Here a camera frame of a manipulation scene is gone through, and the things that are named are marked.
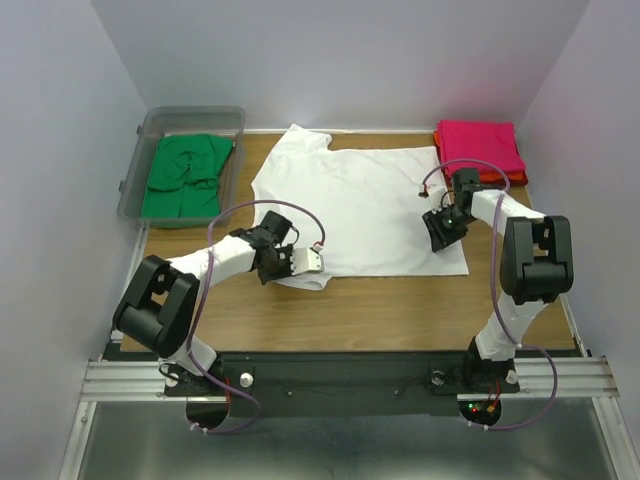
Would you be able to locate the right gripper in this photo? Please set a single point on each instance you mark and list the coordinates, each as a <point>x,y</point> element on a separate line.
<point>445,231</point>

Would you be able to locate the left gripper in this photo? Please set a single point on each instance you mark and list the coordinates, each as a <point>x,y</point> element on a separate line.
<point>273,263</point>

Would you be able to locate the white t shirt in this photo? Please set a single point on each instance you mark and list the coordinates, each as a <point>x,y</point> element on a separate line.
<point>365,201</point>

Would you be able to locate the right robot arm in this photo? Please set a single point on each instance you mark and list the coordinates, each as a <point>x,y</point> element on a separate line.
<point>531,265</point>

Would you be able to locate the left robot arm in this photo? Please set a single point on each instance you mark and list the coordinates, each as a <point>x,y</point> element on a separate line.
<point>164,299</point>

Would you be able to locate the pink folded t shirt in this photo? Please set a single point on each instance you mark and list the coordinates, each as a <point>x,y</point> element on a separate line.
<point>491,142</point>

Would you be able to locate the green t shirt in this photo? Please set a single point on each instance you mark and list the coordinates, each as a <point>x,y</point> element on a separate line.
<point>185,177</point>

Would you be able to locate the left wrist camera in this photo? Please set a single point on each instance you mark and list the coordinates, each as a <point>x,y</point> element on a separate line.
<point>306,260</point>

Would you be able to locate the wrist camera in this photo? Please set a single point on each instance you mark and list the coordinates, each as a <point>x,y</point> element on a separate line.
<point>306,260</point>
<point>438,196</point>

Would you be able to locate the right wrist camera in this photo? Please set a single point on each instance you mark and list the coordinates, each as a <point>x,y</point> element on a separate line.
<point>438,196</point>

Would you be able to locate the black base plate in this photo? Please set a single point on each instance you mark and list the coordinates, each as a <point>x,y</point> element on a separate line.
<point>306,384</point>

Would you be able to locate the aluminium frame rail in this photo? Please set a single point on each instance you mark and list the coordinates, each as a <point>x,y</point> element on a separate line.
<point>141,381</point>

